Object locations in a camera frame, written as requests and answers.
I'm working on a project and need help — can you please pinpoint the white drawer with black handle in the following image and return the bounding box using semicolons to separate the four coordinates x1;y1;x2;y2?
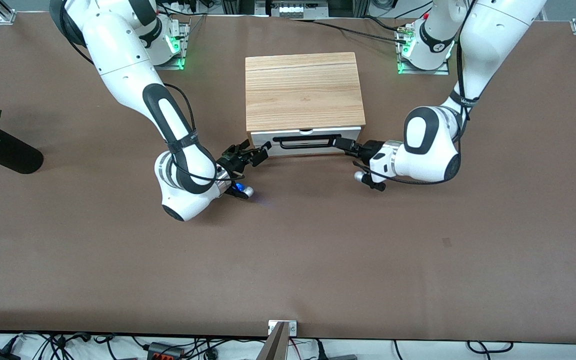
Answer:
251;127;362;157

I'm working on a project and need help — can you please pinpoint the light wooden cabinet box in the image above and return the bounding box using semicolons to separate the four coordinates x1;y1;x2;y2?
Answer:
245;52;367;157

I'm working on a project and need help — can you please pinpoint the white power strip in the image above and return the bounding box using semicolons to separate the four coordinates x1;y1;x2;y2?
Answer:
270;0;317;20

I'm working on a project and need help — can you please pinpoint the grey adapter with orange plugs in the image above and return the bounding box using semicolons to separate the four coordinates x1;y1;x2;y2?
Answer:
147;342;185;360

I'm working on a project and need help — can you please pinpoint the black cylindrical vase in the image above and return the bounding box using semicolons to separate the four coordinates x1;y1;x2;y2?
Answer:
0;126;45;175

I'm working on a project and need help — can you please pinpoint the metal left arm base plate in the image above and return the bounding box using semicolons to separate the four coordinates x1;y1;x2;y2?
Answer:
395;24;452;76

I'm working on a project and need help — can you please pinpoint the long black table cable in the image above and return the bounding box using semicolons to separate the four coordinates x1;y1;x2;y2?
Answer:
288;19;412;44

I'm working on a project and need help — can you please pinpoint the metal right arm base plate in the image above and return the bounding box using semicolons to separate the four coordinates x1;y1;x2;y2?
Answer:
155;22;190;71

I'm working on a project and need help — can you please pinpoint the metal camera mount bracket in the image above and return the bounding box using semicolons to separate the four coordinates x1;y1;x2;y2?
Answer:
255;320;298;360

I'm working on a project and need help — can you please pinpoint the black looped floor cable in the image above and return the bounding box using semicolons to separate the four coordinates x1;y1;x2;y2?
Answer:
467;341;514;354

